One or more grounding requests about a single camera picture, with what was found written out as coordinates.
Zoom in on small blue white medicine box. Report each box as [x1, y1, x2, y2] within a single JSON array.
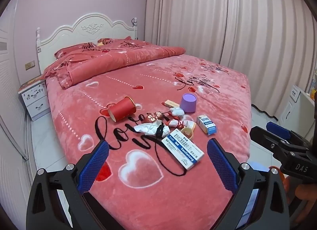
[[196, 115, 217, 135]]

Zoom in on large white blue medicine box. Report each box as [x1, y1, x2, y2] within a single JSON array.
[[162, 135, 204, 170]]

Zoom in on beige tape roll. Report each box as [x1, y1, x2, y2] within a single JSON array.
[[181, 127, 193, 140]]

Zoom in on purple ribbed cup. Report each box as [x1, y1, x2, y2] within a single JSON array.
[[180, 93, 197, 113]]

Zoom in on white small sock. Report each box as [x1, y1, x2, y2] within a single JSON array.
[[170, 107, 185, 117]]

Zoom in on red paper cup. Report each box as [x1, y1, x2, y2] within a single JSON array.
[[108, 96, 137, 123]]

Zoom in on black fabric piece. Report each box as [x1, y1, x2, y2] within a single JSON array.
[[155, 123, 165, 138]]

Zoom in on red cartoon figure toy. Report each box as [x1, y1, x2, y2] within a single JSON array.
[[144, 111, 163, 123]]

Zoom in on light blue trash bag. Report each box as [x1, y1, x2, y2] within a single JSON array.
[[248, 161, 269, 172]]

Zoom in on person's right hand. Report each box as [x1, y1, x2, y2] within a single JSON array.
[[295, 184, 317, 223]]

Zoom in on white desk cabinet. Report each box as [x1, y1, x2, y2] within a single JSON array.
[[278, 85, 315, 141]]

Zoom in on white bookshelf with books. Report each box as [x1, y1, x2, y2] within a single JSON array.
[[307, 68, 317, 101]]

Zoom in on white wardrobe door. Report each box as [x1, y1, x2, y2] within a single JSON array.
[[0, 0, 28, 160]]

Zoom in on pink heart bed blanket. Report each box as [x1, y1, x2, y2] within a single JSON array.
[[46, 54, 251, 229]]

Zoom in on white nightstand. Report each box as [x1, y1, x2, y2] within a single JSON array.
[[18, 75, 50, 121]]

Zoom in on beige pleated curtain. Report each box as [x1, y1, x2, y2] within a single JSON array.
[[145, 0, 316, 117]]

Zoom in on beige flat box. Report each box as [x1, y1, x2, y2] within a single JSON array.
[[163, 100, 180, 108]]

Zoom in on folded red quilt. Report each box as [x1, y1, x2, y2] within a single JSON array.
[[42, 36, 186, 89]]

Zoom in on red pillow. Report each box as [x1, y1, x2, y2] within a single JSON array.
[[54, 42, 96, 59]]

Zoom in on white carved headboard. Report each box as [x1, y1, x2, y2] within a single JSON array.
[[36, 12, 137, 73]]

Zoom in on wall socket plate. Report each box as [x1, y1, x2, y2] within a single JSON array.
[[25, 60, 35, 71]]

